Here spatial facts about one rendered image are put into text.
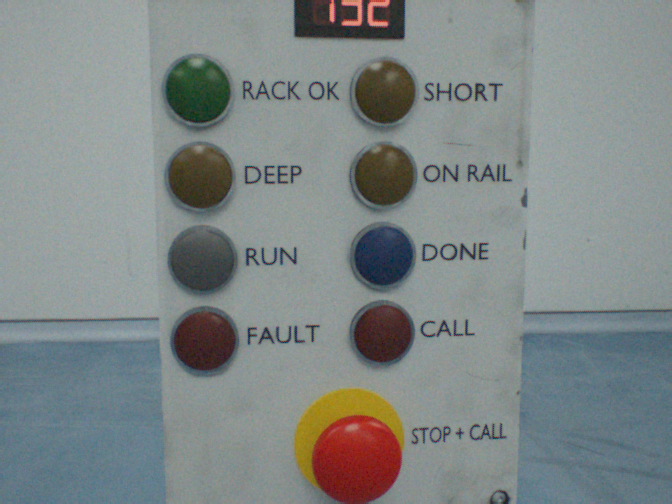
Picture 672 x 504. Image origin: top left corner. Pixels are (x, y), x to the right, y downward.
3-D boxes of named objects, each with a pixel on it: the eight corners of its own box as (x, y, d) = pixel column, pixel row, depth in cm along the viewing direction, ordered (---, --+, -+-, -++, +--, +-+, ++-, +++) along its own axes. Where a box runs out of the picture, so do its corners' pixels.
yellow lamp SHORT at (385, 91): (418, 124, 33) (419, 58, 32) (355, 124, 32) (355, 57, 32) (413, 124, 34) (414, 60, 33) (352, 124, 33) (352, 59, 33)
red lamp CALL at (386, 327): (414, 364, 34) (415, 305, 34) (354, 367, 34) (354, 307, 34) (410, 359, 35) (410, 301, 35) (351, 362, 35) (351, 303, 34)
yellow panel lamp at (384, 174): (416, 206, 33) (417, 143, 33) (355, 207, 33) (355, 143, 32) (412, 205, 34) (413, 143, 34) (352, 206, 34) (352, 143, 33)
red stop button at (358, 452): (405, 508, 33) (406, 421, 32) (314, 515, 32) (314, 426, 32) (383, 464, 37) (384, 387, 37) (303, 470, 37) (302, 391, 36)
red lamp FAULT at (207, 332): (237, 372, 33) (236, 311, 33) (173, 375, 33) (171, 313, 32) (237, 367, 34) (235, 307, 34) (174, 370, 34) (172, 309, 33)
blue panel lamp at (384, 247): (415, 286, 34) (416, 225, 33) (355, 288, 33) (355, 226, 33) (411, 283, 35) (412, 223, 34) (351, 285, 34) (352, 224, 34)
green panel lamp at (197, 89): (232, 123, 32) (230, 55, 31) (164, 123, 31) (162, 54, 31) (231, 124, 32) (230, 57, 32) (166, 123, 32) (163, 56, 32)
